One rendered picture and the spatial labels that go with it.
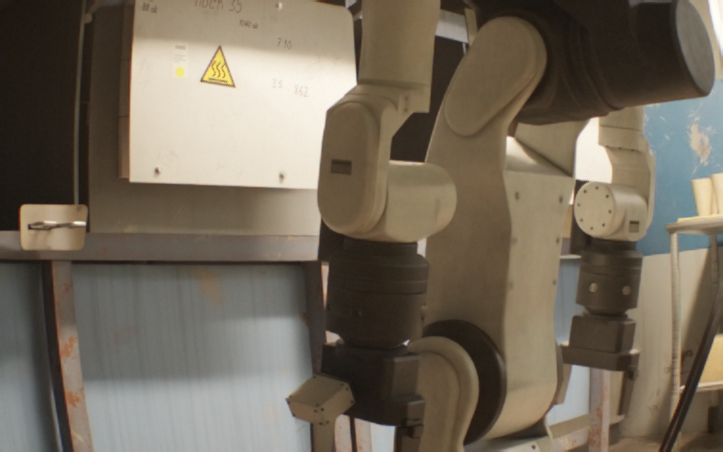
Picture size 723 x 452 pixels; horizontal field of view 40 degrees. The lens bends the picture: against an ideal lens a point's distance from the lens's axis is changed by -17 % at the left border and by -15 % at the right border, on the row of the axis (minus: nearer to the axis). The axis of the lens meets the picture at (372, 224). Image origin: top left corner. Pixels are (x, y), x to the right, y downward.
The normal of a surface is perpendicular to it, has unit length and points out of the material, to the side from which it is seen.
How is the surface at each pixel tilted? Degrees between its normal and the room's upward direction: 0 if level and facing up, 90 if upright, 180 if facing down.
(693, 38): 90
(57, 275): 90
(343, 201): 90
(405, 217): 102
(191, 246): 90
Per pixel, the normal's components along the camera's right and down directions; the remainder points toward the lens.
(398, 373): 0.74, 0.11
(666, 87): -0.29, 0.84
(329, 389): -0.26, -0.87
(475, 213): -0.61, 0.41
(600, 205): -0.67, -0.01
